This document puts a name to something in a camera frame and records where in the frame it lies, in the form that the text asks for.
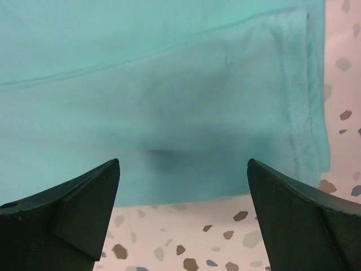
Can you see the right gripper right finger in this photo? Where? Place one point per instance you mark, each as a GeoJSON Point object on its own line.
{"type": "Point", "coordinates": [302, 227]}

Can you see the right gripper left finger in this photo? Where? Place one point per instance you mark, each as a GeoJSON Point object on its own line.
{"type": "Point", "coordinates": [62, 228]}

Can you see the teal t-shirt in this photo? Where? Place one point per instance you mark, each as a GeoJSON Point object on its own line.
{"type": "Point", "coordinates": [182, 93]}

